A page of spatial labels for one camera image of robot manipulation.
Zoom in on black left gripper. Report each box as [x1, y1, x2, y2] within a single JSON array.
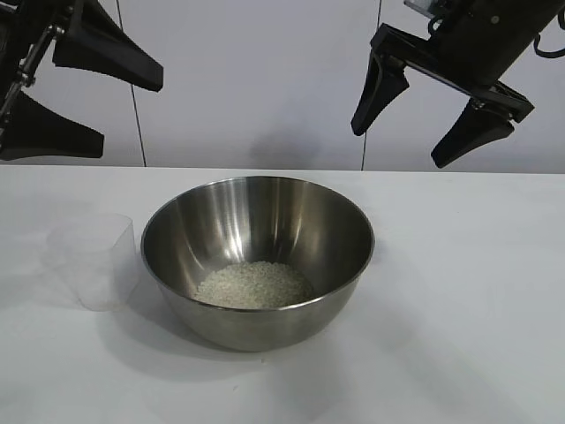
[[0, 0, 165, 161]]

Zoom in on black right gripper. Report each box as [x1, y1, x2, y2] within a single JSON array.
[[350, 0, 561, 169]]

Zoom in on translucent plastic measuring cup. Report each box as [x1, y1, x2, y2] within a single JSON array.
[[46, 212, 136, 313]]

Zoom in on white rice grains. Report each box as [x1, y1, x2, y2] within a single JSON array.
[[193, 260, 315, 308]]

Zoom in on stainless steel mixing bowl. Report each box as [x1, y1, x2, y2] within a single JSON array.
[[139, 176, 377, 353]]

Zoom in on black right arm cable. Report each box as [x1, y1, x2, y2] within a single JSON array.
[[533, 33, 565, 58]]

